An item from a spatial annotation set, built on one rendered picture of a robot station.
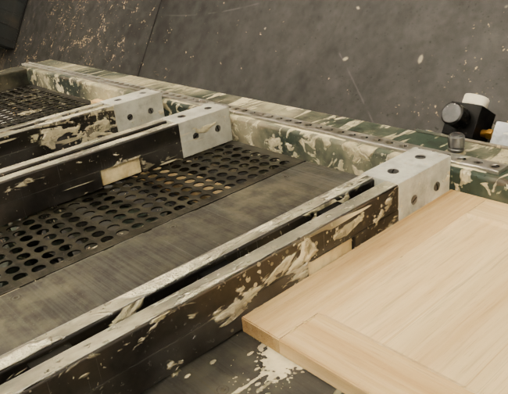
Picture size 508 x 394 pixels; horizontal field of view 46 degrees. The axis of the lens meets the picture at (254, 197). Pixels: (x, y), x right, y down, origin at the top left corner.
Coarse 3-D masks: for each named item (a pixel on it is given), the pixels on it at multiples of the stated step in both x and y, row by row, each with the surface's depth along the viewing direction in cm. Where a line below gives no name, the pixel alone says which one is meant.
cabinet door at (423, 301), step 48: (384, 240) 74; (432, 240) 74; (480, 240) 73; (288, 288) 66; (336, 288) 65; (384, 288) 65; (432, 288) 64; (480, 288) 63; (288, 336) 59; (336, 336) 58; (384, 336) 58; (432, 336) 57; (480, 336) 56; (336, 384) 54; (384, 384) 51; (432, 384) 51; (480, 384) 51
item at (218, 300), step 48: (336, 192) 76; (384, 192) 75; (432, 192) 83; (240, 240) 66; (288, 240) 65; (336, 240) 70; (144, 288) 59; (192, 288) 58; (240, 288) 61; (48, 336) 53; (96, 336) 53; (144, 336) 54; (192, 336) 58; (0, 384) 50; (48, 384) 48; (96, 384) 52; (144, 384) 55
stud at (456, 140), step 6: (456, 132) 90; (450, 138) 89; (456, 138) 89; (462, 138) 89; (450, 144) 90; (456, 144) 89; (462, 144) 89; (450, 150) 90; (456, 150) 89; (462, 150) 90
